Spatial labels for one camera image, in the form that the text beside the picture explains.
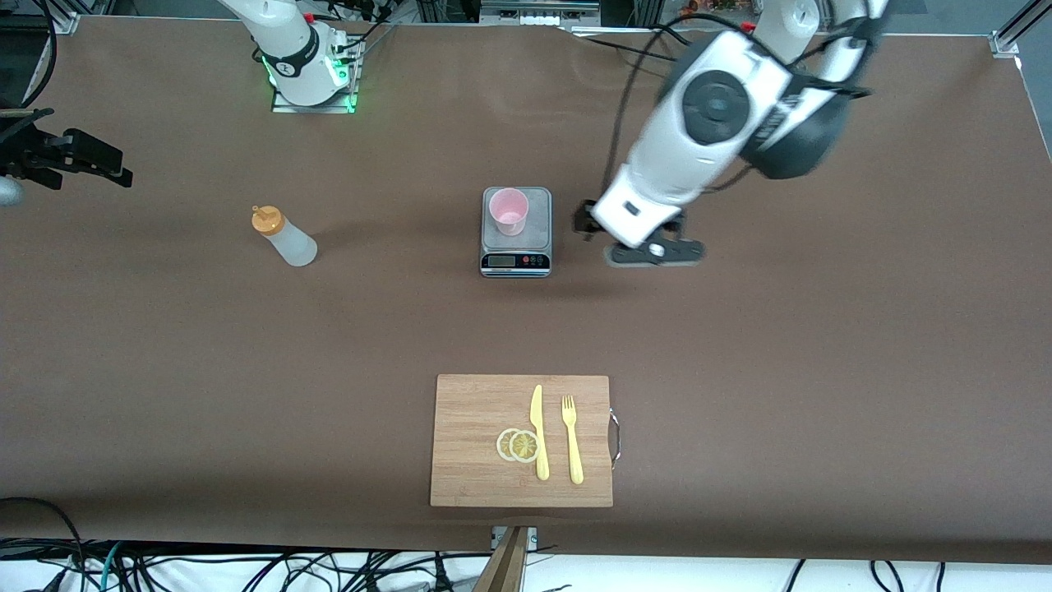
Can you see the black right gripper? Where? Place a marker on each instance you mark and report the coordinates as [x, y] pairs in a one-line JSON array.
[[34, 153]]

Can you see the pink plastic cup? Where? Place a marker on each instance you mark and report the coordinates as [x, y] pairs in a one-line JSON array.
[[509, 214]]

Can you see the translucent sauce bottle orange cap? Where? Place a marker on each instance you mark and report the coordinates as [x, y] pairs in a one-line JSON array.
[[288, 242]]

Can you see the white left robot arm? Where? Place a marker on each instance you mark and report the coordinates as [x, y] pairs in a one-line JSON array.
[[657, 164]]

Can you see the silver digital kitchen scale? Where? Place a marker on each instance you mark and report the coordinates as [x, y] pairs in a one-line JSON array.
[[516, 259]]

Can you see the white power strip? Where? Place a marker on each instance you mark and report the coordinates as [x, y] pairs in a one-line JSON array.
[[530, 20]]

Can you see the yellow plastic knife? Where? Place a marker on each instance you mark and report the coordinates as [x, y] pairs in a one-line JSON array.
[[539, 427]]

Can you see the yellow plastic fork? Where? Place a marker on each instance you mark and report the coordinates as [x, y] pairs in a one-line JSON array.
[[573, 444]]

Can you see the lemon slice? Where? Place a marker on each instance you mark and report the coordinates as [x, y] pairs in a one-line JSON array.
[[502, 445], [524, 446]]

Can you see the wooden cutting board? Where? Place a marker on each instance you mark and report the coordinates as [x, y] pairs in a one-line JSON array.
[[468, 444]]

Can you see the aluminium frame corner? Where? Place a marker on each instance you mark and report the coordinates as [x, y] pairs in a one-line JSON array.
[[1015, 33], [66, 18]]

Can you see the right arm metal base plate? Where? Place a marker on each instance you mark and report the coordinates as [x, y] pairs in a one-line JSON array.
[[283, 107]]

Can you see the metal bracket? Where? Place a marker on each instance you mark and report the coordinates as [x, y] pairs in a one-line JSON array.
[[532, 536]]

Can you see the wooden post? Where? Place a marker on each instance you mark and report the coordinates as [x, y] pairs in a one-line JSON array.
[[503, 567]]

